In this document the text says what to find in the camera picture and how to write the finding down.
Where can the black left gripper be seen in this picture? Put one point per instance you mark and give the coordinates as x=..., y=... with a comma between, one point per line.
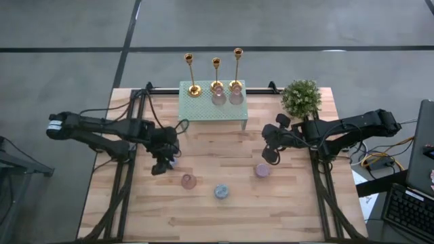
x=164, y=145

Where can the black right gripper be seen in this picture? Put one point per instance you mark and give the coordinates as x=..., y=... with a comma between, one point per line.
x=288, y=137

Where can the pale lilac patterned candle holder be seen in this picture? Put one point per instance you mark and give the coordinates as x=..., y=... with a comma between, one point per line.
x=174, y=162

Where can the purple candle holder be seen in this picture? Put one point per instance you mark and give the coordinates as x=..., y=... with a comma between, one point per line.
x=262, y=170

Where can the pink glass candle holder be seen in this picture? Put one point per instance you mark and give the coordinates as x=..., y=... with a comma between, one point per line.
x=236, y=97
x=218, y=98
x=188, y=182

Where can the gold metal candlestick holder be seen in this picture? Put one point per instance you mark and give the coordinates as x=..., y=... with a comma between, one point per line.
x=216, y=83
x=236, y=84
x=195, y=90

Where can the blue grey patterned candle holder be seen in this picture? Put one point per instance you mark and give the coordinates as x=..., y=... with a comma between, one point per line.
x=221, y=191

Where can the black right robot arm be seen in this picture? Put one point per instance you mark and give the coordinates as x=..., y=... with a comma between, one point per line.
x=356, y=127

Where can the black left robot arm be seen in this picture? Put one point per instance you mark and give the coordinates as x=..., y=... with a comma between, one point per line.
x=101, y=123

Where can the green artificial potted plant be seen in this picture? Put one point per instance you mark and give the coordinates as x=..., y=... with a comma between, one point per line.
x=300, y=100

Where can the green perforated metal shelf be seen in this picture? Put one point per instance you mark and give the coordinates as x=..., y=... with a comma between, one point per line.
x=200, y=110

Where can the black power adapter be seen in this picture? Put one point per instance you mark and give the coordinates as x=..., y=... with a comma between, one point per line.
x=379, y=165

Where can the black side desk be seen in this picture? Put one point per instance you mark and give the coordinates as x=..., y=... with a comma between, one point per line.
x=379, y=184

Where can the white paper sheet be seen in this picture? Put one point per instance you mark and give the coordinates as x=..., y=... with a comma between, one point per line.
x=369, y=203

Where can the dark metal stand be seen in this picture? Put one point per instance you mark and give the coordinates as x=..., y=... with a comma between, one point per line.
x=30, y=167

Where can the grey laptop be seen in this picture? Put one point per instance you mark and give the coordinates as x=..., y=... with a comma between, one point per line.
x=420, y=152

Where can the black keyboard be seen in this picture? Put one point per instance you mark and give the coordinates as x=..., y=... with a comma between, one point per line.
x=407, y=210

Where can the pink white small object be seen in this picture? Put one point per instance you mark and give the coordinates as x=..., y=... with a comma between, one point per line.
x=432, y=176

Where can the black aluminium table frame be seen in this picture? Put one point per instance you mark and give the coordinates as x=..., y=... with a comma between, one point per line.
x=261, y=91

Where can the black frame clamp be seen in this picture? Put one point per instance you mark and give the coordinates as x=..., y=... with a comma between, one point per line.
x=149, y=85
x=273, y=86

